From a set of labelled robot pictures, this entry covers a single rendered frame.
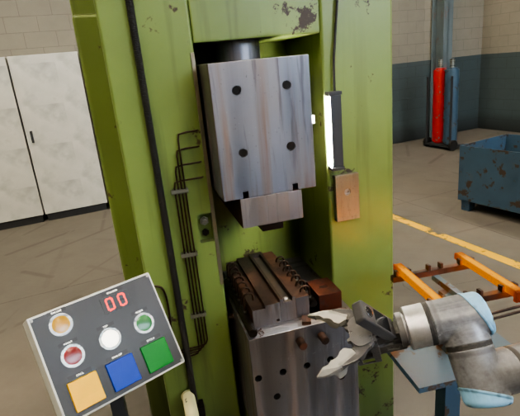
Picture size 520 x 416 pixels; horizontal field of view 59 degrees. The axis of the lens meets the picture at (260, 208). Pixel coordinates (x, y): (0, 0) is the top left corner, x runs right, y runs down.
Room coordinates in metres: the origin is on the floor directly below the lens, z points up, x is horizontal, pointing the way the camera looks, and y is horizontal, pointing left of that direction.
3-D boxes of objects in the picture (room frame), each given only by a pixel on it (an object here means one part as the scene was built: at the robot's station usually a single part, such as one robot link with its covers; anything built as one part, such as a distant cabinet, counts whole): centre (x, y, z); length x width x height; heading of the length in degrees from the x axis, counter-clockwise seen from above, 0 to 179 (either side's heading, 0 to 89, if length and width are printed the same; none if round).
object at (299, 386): (1.58, -0.04, 0.69); 0.56 x 0.38 x 0.45; 14
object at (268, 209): (1.56, 0.01, 1.32); 0.42 x 0.20 x 0.10; 14
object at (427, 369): (1.33, -0.60, 0.76); 0.40 x 0.30 x 0.02; 100
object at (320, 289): (1.46, -0.20, 0.95); 0.12 x 0.09 x 0.07; 14
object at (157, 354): (1.10, 0.33, 1.01); 0.07 x 0.05 x 0.07; 129
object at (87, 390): (0.97, 0.48, 1.01); 0.07 x 0.05 x 0.07; 129
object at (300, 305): (1.56, 0.01, 0.96); 0.42 x 0.20 x 0.09; 14
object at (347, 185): (1.56, -0.31, 1.27); 0.09 x 0.02 x 0.17; 104
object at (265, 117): (1.57, -0.03, 1.56); 0.42 x 0.39 x 0.40; 14
